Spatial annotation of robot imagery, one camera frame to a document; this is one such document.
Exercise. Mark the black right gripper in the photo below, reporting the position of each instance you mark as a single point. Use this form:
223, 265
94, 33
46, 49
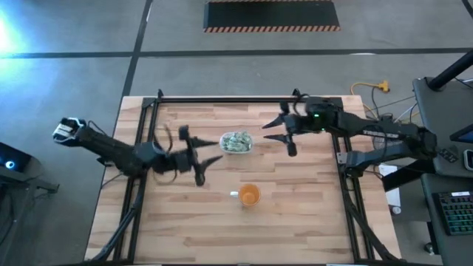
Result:
297, 123

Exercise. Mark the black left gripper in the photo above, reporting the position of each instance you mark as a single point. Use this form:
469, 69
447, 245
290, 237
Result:
197, 162

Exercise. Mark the clear plastic container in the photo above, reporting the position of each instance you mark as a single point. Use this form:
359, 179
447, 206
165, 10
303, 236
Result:
221, 142

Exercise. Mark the yellow ceramic mug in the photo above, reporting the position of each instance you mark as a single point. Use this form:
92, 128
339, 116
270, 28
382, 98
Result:
250, 195

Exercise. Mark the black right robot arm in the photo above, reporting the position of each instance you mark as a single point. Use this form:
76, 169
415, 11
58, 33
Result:
369, 129

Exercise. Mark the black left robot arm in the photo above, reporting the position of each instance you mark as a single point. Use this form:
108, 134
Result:
111, 151

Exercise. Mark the black hazard-striped floor mat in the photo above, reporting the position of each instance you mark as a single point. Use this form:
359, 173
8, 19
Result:
271, 14

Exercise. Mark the black desk leg bar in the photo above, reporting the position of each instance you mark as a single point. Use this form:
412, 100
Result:
406, 177

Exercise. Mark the small white round cap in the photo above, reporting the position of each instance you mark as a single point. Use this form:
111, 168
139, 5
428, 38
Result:
396, 210

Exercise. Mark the small black remote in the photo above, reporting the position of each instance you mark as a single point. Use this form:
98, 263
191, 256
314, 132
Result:
448, 155

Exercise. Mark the black pole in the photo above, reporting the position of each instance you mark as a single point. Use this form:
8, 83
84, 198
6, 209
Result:
451, 70

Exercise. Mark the dark tablet screen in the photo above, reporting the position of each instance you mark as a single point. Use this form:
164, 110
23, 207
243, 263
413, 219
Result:
465, 136

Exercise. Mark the caster wheel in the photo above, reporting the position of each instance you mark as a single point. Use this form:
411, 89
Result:
429, 248

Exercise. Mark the black box with blue light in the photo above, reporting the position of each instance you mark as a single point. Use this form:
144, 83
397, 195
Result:
15, 159

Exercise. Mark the black backlit keyboard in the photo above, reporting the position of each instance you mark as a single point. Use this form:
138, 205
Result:
456, 214

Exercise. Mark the dark grey desk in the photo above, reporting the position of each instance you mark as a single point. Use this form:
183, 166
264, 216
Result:
454, 251

